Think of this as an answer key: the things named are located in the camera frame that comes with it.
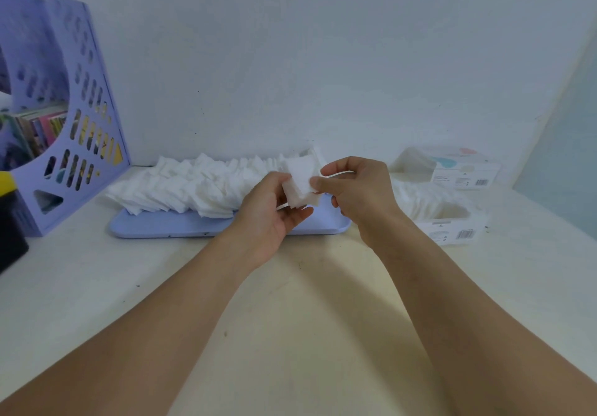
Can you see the white box with pastel print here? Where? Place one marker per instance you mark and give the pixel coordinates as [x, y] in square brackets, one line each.
[466, 168]

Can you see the purple perforated file holder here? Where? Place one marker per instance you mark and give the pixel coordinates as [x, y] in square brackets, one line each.
[100, 57]

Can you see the person's left thumb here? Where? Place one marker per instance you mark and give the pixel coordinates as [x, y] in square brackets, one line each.
[298, 215]

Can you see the person's right forearm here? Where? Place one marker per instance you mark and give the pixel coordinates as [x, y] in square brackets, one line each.
[466, 327]

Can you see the open white cardboard box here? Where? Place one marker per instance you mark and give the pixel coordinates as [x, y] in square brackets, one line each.
[457, 229]

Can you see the person's right thumb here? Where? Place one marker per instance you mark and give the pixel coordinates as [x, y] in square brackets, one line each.
[329, 183]

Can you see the pale blue plastic tray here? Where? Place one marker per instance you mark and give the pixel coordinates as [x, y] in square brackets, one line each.
[158, 227]

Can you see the person's left hand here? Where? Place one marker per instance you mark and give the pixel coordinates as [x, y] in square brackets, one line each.
[259, 224]

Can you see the person's left forearm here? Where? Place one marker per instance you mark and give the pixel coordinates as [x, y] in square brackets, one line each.
[140, 336]

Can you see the long row of white pads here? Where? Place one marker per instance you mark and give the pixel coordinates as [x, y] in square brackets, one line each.
[186, 187]

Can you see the yellow object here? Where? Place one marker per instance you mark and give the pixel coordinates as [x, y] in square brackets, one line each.
[5, 182]

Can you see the person's right hand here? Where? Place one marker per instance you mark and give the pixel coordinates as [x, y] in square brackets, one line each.
[364, 196]

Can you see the black box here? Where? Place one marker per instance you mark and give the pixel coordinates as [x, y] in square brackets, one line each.
[10, 229]

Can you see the small stack of cotton pads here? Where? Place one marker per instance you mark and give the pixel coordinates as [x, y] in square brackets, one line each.
[301, 175]

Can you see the white pads inside box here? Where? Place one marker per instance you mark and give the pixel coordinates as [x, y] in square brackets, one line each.
[429, 201]

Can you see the row of colourful books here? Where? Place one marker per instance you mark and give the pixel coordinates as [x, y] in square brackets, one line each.
[37, 133]

